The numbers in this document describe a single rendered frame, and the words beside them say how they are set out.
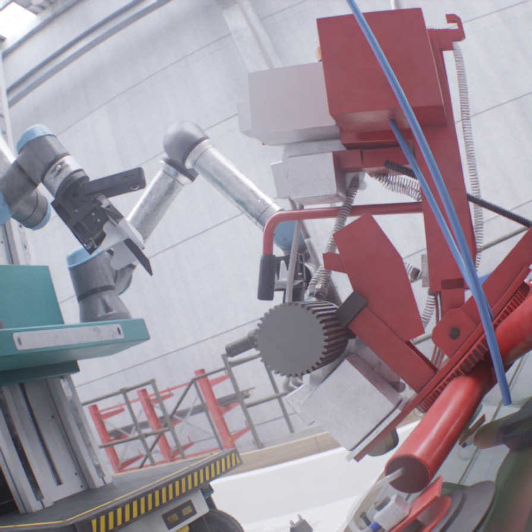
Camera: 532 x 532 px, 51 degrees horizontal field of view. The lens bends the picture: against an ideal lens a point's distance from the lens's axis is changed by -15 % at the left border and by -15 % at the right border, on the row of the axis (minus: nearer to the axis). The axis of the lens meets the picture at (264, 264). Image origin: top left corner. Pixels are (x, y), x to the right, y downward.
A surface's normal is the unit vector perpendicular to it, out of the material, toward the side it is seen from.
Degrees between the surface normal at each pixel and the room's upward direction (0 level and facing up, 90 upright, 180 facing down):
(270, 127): 90
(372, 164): 90
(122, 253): 118
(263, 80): 90
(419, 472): 100
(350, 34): 90
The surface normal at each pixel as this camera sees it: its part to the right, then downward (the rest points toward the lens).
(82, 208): 0.08, -0.26
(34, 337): 0.85, -0.38
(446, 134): -0.33, -0.04
